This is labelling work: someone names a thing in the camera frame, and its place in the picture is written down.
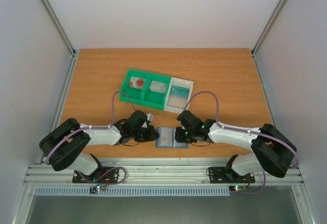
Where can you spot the right status board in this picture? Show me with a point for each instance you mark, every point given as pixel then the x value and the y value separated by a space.
pixel 237 188

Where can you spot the left aluminium frame post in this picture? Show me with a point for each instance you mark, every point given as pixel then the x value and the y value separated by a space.
pixel 50 11

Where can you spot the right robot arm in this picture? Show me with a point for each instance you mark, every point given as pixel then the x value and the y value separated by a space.
pixel 270 150

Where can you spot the status board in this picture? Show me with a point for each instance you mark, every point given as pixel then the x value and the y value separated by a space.
pixel 96 189
pixel 237 188

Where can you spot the green bin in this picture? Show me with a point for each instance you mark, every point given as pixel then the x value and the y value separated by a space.
pixel 136 95
pixel 153 99

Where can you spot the teal VIP card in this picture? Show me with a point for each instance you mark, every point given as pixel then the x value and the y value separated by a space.
pixel 181 92

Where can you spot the white floral VIP card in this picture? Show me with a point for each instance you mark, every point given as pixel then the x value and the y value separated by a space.
pixel 166 137

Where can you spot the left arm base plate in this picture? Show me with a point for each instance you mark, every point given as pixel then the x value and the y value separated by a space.
pixel 100 176

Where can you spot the white translucent bin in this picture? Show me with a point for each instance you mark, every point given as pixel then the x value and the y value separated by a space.
pixel 175 104

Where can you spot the aluminium rail front frame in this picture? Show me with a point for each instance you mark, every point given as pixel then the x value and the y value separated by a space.
pixel 141 172

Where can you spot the teal leather card holder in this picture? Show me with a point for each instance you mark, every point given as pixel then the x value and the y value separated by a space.
pixel 175 144

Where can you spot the left status board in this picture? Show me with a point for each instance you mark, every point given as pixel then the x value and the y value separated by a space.
pixel 96 189

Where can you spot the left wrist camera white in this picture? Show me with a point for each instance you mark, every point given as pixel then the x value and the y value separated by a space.
pixel 150 118

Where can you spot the card with red circles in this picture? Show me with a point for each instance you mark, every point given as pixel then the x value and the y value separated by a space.
pixel 136 82

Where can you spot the grey card in bin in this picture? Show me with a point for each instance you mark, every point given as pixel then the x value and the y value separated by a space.
pixel 158 87

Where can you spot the grey slotted cable duct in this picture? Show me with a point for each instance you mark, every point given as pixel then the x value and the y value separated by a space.
pixel 134 191

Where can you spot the green bin middle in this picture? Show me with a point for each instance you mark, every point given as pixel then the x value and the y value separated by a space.
pixel 153 99

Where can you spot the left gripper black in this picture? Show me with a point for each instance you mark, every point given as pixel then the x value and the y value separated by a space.
pixel 152 131

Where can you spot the green bin left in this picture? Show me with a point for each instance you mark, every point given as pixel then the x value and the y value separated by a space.
pixel 136 95

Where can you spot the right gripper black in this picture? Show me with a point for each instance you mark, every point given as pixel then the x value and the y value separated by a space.
pixel 182 136

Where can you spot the aluminium frame post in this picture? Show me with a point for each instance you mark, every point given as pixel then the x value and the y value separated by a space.
pixel 271 21
pixel 50 11

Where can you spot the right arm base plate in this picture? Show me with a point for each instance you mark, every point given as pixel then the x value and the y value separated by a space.
pixel 219 175

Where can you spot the right aluminium frame post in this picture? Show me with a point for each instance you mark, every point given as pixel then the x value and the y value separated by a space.
pixel 271 21

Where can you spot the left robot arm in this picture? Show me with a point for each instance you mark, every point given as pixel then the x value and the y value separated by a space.
pixel 63 147

